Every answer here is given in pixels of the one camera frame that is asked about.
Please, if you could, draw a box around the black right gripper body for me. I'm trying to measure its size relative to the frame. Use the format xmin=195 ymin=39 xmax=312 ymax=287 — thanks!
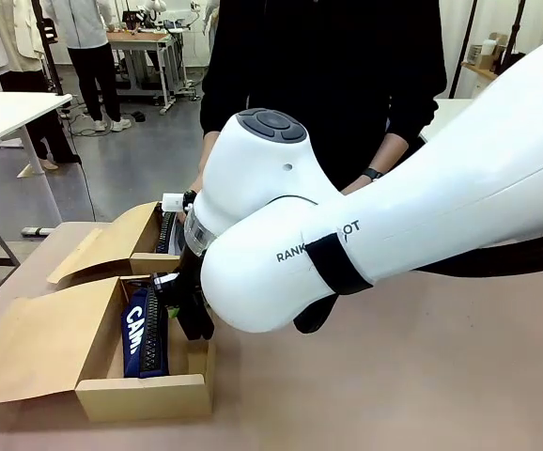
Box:
xmin=172 ymin=248 xmax=205 ymax=303

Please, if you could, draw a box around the navy blue pencil case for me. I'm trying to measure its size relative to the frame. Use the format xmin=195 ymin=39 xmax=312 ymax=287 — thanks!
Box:
xmin=119 ymin=287 xmax=170 ymax=380

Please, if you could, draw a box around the brown cardboard box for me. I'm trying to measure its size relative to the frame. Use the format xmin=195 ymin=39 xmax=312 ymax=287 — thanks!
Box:
xmin=46 ymin=200 xmax=184 ymax=286
xmin=0 ymin=275 xmax=218 ymax=424

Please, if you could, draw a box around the person left forearm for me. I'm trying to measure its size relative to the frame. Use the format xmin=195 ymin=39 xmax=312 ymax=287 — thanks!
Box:
xmin=367 ymin=131 xmax=412 ymax=176

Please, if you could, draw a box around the person right forearm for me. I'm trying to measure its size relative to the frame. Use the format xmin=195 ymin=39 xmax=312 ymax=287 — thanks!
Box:
xmin=195 ymin=132 xmax=222 ymax=189

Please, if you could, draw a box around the small cardboard box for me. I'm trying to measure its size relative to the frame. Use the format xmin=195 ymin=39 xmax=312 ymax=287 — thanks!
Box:
xmin=480 ymin=32 xmax=510 ymax=71

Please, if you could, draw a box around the black box on shelf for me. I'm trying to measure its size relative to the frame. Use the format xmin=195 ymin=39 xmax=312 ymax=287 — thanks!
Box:
xmin=498 ymin=50 xmax=529 ymax=77

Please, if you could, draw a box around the person left hand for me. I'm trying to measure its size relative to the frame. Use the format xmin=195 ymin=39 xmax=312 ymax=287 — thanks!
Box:
xmin=339 ymin=175 xmax=373 ymax=195

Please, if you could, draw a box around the grey background workbench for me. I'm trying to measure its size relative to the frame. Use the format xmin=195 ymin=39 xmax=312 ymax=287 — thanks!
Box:
xmin=105 ymin=26 xmax=194 ymax=117

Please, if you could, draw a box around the white side table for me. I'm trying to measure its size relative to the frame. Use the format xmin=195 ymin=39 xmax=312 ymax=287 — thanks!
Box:
xmin=0 ymin=91 xmax=73 ymax=236

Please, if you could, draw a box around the bystander in black trousers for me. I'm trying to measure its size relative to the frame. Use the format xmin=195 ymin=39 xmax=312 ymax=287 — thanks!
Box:
xmin=40 ymin=0 xmax=132 ymax=134

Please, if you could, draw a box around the person torso black sweater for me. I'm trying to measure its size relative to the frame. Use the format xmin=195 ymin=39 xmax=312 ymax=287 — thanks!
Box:
xmin=199 ymin=0 xmax=447 ymax=194

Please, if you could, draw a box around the black tripod pole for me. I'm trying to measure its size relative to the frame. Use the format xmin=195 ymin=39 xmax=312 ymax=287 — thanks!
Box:
xmin=34 ymin=0 xmax=66 ymax=96

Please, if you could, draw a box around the bystander in white coat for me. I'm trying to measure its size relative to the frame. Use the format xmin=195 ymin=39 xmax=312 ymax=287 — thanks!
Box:
xmin=0 ymin=0 xmax=83 ymax=173

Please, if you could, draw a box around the wooden shelf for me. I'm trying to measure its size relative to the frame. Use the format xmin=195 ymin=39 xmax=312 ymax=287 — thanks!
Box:
xmin=461 ymin=60 xmax=508 ymax=100

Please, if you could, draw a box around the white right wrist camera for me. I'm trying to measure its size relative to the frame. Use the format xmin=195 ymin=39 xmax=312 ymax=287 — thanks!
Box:
xmin=160 ymin=191 xmax=196 ymax=213

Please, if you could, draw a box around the black strap on right arm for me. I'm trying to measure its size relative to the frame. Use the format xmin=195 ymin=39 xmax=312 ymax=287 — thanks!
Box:
xmin=306 ymin=233 xmax=375 ymax=296

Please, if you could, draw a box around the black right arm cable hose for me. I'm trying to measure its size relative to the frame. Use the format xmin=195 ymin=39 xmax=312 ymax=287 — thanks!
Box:
xmin=293 ymin=228 xmax=543 ymax=335

